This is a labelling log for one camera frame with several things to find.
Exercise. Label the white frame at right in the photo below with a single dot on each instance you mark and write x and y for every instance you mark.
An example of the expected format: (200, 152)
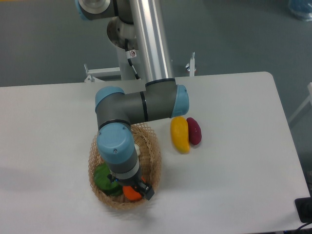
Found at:
(302, 109)

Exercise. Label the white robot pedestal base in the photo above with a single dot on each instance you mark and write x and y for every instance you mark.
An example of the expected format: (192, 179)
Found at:
(122, 61)

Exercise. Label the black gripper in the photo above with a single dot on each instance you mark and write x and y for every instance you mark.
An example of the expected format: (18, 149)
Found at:
(144, 189)

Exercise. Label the purple sweet potato toy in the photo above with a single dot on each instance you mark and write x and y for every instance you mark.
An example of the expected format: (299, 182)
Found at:
(195, 135)

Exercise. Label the white metal bracket post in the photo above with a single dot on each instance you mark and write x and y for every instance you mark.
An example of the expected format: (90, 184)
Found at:
(190, 66)

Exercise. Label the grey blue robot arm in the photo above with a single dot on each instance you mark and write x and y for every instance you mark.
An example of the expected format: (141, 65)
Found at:
(162, 98)

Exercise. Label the woven wicker basket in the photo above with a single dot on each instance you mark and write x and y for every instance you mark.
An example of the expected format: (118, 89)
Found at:
(150, 161)

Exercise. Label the green bok choy toy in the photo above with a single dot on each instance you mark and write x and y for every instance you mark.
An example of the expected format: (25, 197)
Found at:
(103, 183)

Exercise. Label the blue object top right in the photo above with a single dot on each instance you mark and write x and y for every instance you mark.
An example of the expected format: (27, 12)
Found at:
(301, 9)

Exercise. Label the orange toy fruit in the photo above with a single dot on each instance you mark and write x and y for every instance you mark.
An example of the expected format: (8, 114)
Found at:
(131, 193)

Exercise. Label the yellow mango toy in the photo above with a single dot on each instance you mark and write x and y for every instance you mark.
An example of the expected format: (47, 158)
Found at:
(180, 134)

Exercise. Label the black device at edge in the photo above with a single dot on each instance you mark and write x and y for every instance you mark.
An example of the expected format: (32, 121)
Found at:
(304, 209)

